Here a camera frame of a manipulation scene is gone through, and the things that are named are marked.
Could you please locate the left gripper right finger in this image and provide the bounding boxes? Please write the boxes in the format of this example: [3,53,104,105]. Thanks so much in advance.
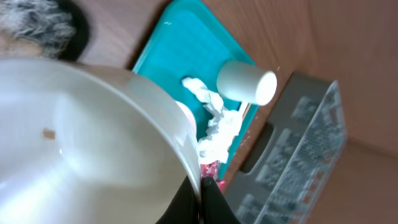
[201,177,241,224]

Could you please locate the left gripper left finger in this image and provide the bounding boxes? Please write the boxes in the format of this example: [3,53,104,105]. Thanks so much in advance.
[156,177,199,224]

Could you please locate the white bowl with food scraps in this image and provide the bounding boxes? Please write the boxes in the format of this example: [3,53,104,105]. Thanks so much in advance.
[1,58,201,223]

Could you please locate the grey dishwasher rack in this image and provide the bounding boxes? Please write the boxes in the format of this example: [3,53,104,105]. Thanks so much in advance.
[224,72,346,223]

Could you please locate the red snack wrapper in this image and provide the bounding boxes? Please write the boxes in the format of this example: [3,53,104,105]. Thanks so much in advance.
[200,161,226,192]

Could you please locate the crumpled white napkin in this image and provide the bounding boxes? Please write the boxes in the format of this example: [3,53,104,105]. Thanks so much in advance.
[182,77,243,165]

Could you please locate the wooden chopstick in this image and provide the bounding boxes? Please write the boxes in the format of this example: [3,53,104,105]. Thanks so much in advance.
[238,102,251,118]

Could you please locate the white plastic cup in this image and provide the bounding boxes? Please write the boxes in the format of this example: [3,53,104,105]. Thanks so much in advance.
[216,61,277,106]

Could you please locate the teal serving tray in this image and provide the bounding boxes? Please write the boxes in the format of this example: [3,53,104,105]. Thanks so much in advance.
[132,0,259,181]

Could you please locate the black plastic bin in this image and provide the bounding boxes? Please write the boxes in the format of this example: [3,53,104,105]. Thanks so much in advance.
[52,0,91,62]

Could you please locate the spilled rice and scraps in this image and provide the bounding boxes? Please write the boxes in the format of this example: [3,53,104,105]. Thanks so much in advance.
[1,0,76,59]

